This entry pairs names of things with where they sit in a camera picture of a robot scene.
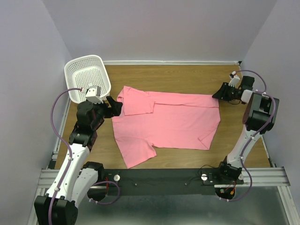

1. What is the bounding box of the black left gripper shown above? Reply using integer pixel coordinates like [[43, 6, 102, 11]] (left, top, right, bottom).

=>
[[89, 95, 123, 129]]

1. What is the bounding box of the white perforated plastic basket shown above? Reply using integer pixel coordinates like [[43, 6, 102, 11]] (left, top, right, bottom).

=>
[[64, 55, 111, 102]]

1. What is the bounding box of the pink t shirt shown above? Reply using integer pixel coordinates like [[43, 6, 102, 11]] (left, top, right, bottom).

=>
[[112, 86, 221, 168]]

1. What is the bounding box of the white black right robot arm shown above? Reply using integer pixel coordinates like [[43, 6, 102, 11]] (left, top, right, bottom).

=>
[[212, 72, 279, 184]]

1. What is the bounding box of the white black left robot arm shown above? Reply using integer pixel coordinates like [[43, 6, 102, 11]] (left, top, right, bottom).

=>
[[34, 96, 122, 225]]

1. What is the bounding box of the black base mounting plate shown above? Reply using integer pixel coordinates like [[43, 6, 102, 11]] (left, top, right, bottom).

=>
[[99, 168, 243, 196]]

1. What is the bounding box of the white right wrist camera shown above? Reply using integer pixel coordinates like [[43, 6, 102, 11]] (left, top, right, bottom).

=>
[[229, 71, 240, 88]]

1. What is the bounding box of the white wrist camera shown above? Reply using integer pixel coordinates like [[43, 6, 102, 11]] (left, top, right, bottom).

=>
[[229, 71, 240, 88], [81, 85, 103, 104]]

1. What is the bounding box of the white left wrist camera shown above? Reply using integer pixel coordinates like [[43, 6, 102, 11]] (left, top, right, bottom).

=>
[[81, 85, 103, 104]]

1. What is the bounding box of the aluminium extrusion rail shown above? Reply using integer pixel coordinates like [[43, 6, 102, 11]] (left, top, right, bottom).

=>
[[27, 166, 291, 225]]

